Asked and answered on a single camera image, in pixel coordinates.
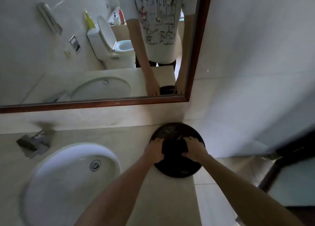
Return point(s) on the person's right hand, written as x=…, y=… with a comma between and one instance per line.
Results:
x=197, y=150

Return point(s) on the person's left hand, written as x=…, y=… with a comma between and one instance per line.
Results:
x=153, y=152

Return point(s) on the dark blue cleaning cloth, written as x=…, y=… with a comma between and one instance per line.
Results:
x=173, y=152

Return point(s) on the person's left forearm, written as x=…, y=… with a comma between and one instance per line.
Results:
x=120, y=193

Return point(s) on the person's right forearm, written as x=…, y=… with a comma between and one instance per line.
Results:
x=241, y=193

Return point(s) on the beige marble sink countertop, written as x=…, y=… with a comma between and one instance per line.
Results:
x=137, y=147

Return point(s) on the chrome sink drain stopper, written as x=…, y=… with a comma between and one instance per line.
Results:
x=95, y=165

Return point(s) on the white oval sink basin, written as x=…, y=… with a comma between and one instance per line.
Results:
x=66, y=184

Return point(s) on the black round tray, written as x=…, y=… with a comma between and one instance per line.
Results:
x=172, y=132

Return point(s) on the wood framed glass door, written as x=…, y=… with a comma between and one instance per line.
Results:
x=295, y=179

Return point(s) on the chrome square faucet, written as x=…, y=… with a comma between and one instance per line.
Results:
x=34, y=143

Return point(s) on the wood framed wall mirror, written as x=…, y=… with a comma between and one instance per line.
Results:
x=49, y=73

